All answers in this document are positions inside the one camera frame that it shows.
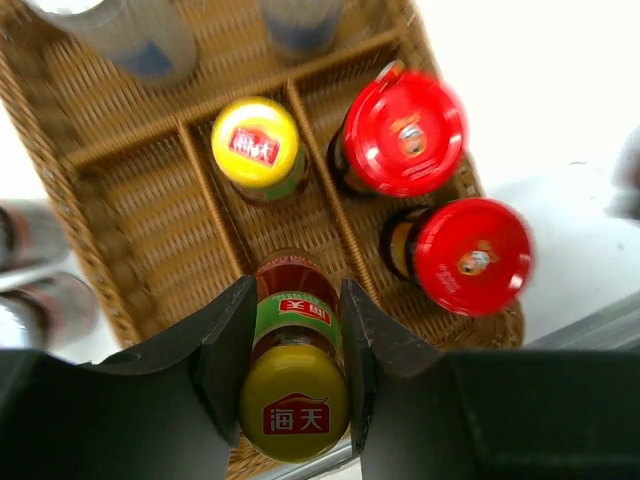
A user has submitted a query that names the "grey-lid spice jar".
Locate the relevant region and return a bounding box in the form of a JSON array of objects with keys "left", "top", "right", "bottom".
[
  {"left": 1, "top": 272, "right": 99, "bottom": 350},
  {"left": 1, "top": 199, "right": 70, "bottom": 276}
]

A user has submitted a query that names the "yellow-cap sauce bottle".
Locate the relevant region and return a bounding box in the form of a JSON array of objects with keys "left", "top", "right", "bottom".
[
  {"left": 239, "top": 248, "right": 350, "bottom": 463},
  {"left": 211, "top": 96, "right": 310, "bottom": 204}
]

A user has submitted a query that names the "red-lid sauce jar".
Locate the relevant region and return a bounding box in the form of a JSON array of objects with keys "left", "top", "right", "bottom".
[
  {"left": 326, "top": 60, "right": 466, "bottom": 198},
  {"left": 379, "top": 197, "right": 534, "bottom": 317}
]

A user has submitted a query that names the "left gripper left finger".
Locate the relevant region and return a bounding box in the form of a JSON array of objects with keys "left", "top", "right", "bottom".
[{"left": 1, "top": 276, "right": 257, "bottom": 479}]

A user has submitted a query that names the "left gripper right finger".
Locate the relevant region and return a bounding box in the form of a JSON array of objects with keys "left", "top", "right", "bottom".
[{"left": 340, "top": 280, "right": 639, "bottom": 479}]

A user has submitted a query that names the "brown wicker divided tray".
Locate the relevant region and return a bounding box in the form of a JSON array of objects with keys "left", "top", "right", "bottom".
[{"left": 1, "top": 1, "right": 524, "bottom": 349}]

